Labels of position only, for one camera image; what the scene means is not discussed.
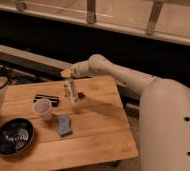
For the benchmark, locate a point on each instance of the black bowl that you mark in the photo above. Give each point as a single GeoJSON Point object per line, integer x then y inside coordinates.
{"type": "Point", "coordinates": [15, 136]}

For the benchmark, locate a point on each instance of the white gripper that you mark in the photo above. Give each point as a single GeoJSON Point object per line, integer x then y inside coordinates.
{"type": "Point", "coordinates": [77, 70]}

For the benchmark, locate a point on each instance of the small dark red object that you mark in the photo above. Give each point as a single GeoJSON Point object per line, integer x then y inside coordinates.
{"type": "Point", "coordinates": [81, 95]}

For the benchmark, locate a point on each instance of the metal rail bracket right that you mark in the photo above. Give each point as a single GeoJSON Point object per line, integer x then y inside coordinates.
{"type": "Point", "coordinates": [154, 15]}

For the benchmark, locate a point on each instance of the metal rail bracket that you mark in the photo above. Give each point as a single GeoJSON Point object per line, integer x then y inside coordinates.
{"type": "Point", "coordinates": [154, 15]}
{"type": "Point", "coordinates": [91, 11]}

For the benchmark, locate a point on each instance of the white plastic cup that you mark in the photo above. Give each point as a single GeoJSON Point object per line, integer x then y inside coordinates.
{"type": "Point", "coordinates": [43, 108]}

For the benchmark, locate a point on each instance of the small white bottle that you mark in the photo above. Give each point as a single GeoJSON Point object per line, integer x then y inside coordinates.
{"type": "Point", "coordinates": [70, 91]}

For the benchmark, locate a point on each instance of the metal rail bracket middle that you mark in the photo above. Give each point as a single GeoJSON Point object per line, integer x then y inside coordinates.
{"type": "Point", "coordinates": [91, 11]}

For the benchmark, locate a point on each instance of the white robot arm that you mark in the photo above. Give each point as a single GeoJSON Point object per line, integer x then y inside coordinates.
{"type": "Point", "coordinates": [164, 111]}

